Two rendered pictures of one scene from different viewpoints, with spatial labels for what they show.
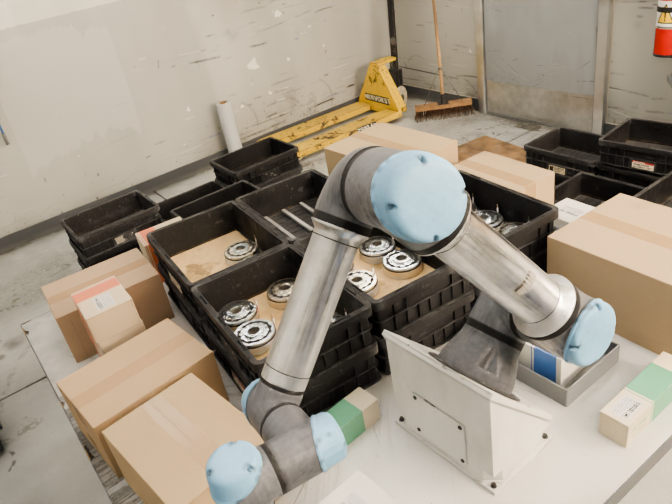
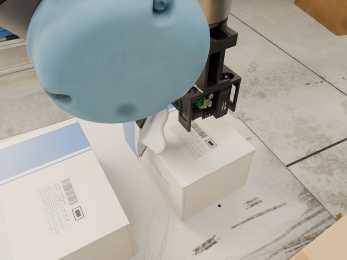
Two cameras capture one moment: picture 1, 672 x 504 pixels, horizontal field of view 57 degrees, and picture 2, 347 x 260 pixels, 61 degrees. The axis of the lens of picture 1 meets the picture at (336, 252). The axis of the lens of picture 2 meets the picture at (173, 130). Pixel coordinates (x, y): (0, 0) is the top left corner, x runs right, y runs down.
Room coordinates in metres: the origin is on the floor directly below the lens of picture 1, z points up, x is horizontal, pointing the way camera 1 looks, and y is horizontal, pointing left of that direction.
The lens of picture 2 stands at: (0.88, 0.19, 1.10)
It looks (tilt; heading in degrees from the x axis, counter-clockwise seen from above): 46 degrees down; 185
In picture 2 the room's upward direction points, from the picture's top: straight up
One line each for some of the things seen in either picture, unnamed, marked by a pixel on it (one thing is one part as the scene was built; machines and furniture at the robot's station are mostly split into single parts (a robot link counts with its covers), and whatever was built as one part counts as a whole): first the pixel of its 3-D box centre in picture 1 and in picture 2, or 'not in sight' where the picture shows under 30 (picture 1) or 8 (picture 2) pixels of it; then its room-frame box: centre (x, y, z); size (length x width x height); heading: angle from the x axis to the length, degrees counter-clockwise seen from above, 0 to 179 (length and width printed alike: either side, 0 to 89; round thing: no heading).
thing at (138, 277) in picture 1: (108, 302); not in sight; (1.59, 0.70, 0.78); 0.30 x 0.22 x 0.16; 118
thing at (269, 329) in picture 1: (254, 332); not in sight; (1.19, 0.23, 0.86); 0.10 x 0.10 x 0.01
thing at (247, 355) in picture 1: (276, 299); not in sight; (1.22, 0.16, 0.92); 0.40 x 0.30 x 0.02; 26
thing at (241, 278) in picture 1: (280, 316); not in sight; (1.22, 0.16, 0.87); 0.40 x 0.30 x 0.11; 26
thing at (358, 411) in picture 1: (330, 433); not in sight; (0.95, 0.08, 0.73); 0.24 x 0.06 x 0.06; 126
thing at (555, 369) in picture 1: (536, 343); not in sight; (1.09, -0.42, 0.75); 0.20 x 0.12 x 0.09; 36
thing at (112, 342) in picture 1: (115, 329); not in sight; (1.38, 0.62, 0.81); 0.16 x 0.12 x 0.07; 31
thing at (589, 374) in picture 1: (542, 348); not in sight; (1.10, -0.44, 0.73); 0.27 x 0.20 x 0.05; 32
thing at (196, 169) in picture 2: not in sight; (179, 141); (0.56, 0.18, 0.75); 0.20 x 0.12 x 0.09; 37
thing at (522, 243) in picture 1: (467, 225); not in sight; (1.49, -0.38, 0.87); 0.40 x 0.30 x 0.11; 26
